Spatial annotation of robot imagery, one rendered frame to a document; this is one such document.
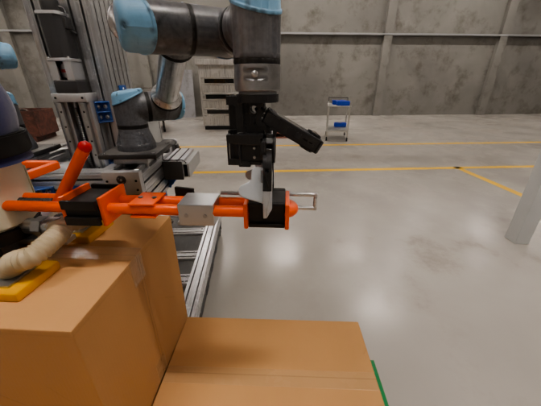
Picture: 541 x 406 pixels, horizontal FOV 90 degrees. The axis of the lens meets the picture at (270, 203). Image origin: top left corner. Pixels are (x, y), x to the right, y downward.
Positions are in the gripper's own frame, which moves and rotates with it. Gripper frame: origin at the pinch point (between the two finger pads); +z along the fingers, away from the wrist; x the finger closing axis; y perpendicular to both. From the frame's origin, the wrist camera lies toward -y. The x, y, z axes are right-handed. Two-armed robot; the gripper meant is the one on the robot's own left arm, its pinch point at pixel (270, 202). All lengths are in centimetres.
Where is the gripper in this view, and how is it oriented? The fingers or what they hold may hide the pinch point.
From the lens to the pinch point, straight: 53.4
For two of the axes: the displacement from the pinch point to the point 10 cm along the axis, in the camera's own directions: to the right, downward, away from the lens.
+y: -10.0, -0.2, 0.5
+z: 0.0, 9.1, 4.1
